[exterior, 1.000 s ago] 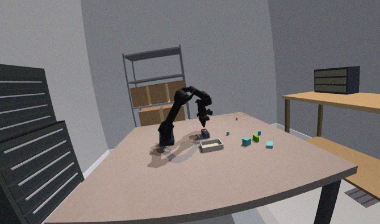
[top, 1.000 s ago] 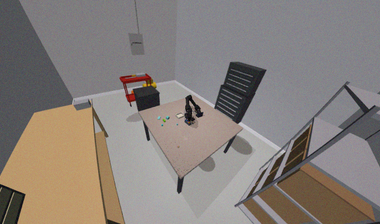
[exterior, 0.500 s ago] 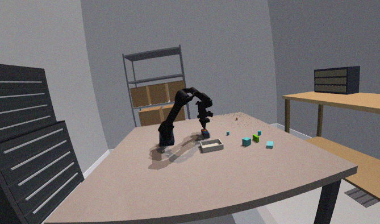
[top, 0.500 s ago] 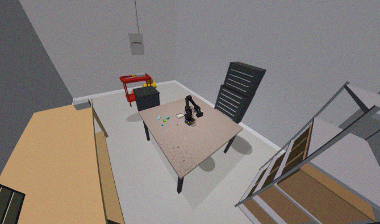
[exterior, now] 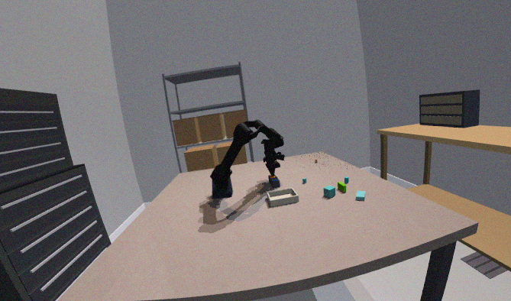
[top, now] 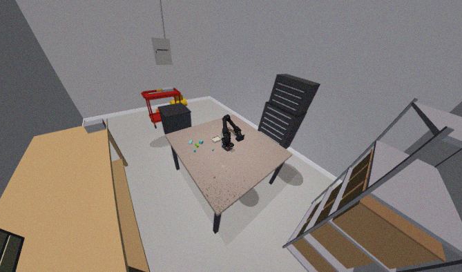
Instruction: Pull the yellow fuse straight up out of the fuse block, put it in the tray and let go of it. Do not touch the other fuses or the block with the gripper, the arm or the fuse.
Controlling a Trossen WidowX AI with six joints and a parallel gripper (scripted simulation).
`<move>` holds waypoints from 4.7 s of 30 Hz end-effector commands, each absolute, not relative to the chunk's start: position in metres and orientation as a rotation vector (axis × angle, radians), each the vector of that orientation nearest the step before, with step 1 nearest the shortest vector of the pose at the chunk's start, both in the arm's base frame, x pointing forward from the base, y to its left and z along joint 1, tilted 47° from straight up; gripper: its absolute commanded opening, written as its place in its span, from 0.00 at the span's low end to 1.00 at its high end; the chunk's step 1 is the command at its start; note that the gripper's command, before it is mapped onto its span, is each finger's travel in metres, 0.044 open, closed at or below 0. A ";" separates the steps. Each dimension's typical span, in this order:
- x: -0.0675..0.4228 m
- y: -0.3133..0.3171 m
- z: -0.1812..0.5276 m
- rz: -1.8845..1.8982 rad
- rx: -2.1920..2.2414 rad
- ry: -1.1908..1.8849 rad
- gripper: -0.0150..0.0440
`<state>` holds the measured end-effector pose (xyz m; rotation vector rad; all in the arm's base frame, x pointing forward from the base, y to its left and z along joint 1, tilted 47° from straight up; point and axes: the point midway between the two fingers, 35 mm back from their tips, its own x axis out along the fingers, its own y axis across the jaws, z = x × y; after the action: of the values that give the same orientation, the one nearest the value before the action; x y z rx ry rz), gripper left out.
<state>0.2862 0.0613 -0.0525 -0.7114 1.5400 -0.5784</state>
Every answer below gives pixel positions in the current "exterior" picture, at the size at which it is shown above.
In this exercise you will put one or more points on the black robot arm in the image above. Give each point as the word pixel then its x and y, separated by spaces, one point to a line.
pixel 242 135

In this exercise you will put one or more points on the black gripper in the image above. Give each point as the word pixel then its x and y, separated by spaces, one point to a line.
pixel 271 163

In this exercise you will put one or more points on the green rectangular block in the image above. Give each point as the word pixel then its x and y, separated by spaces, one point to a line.
pixel 341 187

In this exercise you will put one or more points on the light blue flat block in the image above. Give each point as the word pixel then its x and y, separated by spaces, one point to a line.
pixel 360 195

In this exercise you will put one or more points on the light blue cube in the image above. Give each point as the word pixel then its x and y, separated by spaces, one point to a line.
pixel 329 191

